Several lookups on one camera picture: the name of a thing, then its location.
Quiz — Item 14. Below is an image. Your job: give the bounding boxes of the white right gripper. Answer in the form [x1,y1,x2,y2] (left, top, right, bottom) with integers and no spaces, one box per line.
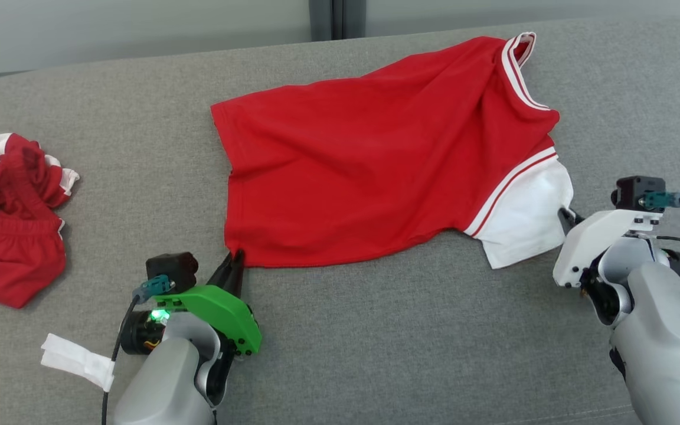
[553,208,662,289]

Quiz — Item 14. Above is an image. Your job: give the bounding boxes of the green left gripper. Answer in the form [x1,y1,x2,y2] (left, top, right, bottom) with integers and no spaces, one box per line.
[154,250,262,357]

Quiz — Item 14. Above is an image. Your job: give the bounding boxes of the black left camera cable teal plug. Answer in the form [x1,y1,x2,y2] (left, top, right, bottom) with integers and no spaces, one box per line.
[101,274,175,425]

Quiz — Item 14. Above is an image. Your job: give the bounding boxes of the white tape strip on cable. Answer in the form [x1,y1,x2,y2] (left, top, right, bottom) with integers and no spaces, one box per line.
[41,334,115,392]

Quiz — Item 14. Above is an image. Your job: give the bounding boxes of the red basketball shorts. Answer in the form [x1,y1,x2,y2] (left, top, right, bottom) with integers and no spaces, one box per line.
[0,133,80,309]

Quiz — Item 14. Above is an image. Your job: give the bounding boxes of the grey double partition post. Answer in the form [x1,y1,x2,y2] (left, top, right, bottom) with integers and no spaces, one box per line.
[309,0,367,41]

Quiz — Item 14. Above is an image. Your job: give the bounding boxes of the red white basketball jersey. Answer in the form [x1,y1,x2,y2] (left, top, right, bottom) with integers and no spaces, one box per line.
[210,32,574,270]

